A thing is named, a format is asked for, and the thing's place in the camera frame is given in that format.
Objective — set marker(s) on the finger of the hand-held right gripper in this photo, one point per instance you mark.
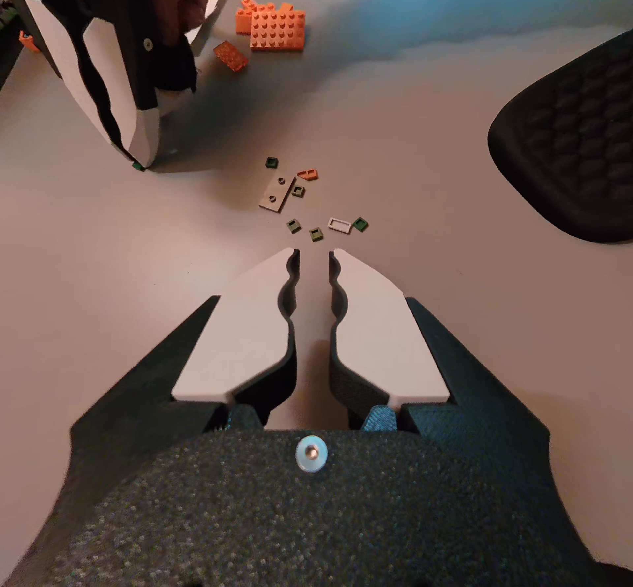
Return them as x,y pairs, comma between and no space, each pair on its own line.
64,53
133,117

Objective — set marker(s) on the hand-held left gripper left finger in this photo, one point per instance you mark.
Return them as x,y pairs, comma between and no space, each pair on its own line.
237,340

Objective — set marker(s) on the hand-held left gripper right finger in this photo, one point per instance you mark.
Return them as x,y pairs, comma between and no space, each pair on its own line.
390,340

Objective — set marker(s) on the orange lego piece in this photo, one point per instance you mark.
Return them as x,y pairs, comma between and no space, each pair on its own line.
28,42

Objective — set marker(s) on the small white lego tile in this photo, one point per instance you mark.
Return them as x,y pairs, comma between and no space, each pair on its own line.
330,221

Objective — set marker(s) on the orange lego brick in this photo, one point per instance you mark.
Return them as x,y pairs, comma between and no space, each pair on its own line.
243,21

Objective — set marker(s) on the grey two-hole lego plate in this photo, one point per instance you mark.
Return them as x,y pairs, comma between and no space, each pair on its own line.
276,195

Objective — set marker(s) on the large orange lego plate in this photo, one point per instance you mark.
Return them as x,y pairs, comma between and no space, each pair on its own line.
277,31

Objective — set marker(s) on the red lego piece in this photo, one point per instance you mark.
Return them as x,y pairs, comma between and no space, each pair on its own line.
307,174

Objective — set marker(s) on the black wrist rest pad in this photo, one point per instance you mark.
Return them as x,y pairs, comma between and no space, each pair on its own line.
568,142

